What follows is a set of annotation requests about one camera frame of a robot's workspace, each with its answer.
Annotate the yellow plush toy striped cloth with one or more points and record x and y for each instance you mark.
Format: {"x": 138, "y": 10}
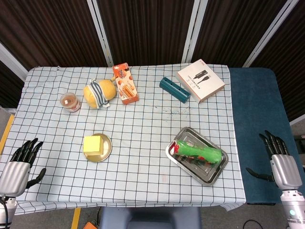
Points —
{"x": 107, "y": 90}

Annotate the rectangular metal tray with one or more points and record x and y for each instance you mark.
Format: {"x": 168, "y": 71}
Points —
{"x": 205, "y": 176}

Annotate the clear plastic cup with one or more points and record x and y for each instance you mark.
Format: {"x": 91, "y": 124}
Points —
{"x": 70, "y": 102}

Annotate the dark folding screen panel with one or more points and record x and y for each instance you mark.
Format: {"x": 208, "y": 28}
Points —
{"x": 47, "y": 28}
{"x": 290, "y": 59}
{"x": 233, "y": 28}
{"x": 147, "y": 28}

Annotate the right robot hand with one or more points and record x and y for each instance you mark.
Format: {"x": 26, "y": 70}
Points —
{"x": 286, "y": 169}

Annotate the round metal plate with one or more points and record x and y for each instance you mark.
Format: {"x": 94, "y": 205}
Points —
{"x": 107, "y": 148}

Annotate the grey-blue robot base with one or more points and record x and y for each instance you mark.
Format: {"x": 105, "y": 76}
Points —
{"x": 150, "y": 218}

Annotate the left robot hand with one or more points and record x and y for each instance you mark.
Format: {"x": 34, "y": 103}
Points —
{"x": 13, "y": 176}

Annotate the white checkered tablecloth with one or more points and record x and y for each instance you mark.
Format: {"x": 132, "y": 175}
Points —
{"x": 143, "y": 119}

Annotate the orange floor object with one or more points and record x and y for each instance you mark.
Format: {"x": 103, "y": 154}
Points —
{"x": 91, "y": 225}

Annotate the green chips can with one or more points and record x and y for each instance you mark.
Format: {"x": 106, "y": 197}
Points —
{"x": 202, "y": 152}

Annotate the black box beside table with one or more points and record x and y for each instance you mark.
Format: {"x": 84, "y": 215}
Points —
{"x": 299, "y": 142}

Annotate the orange biscuit box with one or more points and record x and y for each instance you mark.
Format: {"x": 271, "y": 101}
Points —
{"x": 126, "y": 86}

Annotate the teal rectangular case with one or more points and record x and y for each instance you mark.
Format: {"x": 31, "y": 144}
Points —
{"x": 174, "y": 89}

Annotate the yellow cube block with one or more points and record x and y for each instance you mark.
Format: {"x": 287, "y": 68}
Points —
{"x": 92, "y": 144}

